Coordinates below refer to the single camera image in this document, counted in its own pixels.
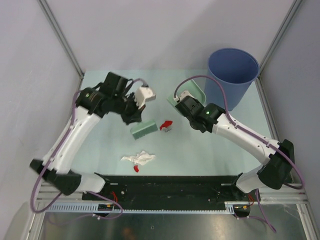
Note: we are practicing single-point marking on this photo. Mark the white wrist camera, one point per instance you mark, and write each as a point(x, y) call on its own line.
point(143, 95)
point(181, 95)

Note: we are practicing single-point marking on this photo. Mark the aluminium frame post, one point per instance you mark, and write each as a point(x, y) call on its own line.
point(51, 19)
point(293, 10)

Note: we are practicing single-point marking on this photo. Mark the small red scrap bottom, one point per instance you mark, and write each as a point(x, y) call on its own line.
point(136, 168)

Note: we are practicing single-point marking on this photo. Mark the grey slotted cable duct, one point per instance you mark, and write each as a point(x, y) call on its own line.
point(106, 208)

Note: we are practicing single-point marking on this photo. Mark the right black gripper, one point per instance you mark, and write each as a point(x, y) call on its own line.
point(197, 101)

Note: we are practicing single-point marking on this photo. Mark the small green hand brush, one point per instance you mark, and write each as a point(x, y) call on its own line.
point(143, 128)

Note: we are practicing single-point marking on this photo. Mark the left aluminium frame post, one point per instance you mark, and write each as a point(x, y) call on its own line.
point(51, 19)

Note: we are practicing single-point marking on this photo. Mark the white paper scrap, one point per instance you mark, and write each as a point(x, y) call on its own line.
point(141, 158)

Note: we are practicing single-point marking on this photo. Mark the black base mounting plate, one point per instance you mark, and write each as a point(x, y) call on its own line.
point(173, 192)

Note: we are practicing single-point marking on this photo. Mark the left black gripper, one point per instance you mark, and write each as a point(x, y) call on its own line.
point(136, 115)

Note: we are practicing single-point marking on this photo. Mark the red grey paper scrap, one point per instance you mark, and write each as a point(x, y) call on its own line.
point(166, 126)

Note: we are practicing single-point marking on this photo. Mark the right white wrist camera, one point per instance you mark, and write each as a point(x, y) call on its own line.
point(181, 95)

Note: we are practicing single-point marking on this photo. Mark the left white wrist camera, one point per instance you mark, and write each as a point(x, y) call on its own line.
point(143, 95)

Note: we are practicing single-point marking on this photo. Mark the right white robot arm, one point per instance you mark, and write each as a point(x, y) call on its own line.
point(272, 154)

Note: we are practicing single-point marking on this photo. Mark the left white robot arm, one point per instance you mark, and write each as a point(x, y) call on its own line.
point(90, 106)

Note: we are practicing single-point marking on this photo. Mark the green plastic dustpan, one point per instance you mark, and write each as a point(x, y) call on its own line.
point(194, 90)

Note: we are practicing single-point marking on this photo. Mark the right aluminium frame post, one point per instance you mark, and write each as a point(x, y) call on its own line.
point(293, 10)

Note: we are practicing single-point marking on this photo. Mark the blue plastic waste bin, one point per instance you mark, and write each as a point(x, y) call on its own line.
point(235, 70)

